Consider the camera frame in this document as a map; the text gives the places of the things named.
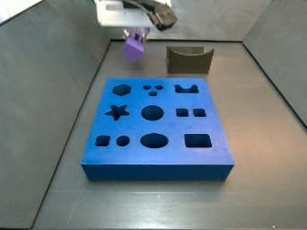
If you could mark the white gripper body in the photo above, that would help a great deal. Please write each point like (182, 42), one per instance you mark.
(114, 14)

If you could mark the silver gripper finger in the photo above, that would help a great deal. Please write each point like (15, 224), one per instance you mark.
(146, 34)
(126, 33)

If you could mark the purple three prong object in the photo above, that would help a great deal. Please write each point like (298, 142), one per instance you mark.
(134, 45)

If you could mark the black curved fixture stand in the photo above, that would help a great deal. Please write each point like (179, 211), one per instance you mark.
(188, 60)

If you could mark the blue foam shape-cutout block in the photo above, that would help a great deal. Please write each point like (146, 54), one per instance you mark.
(156, 132)

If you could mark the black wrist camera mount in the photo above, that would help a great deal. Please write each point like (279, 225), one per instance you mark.
(159, 12)

